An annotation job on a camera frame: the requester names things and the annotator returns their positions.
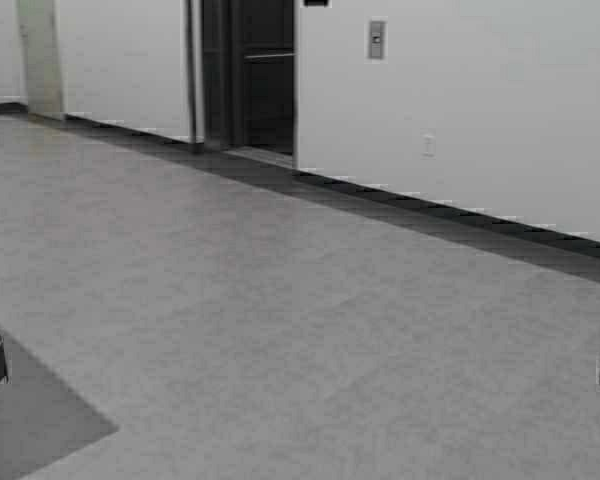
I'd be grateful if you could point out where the steel elevator door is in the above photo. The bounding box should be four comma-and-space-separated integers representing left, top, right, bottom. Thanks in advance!
185, 0, 296, 168

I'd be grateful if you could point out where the white wall outlet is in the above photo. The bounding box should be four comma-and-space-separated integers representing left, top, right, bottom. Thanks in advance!
423, 133, 436, 158

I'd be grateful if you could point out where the steel call button plate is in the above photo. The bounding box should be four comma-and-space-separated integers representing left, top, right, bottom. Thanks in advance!
368, 20, 386, 60

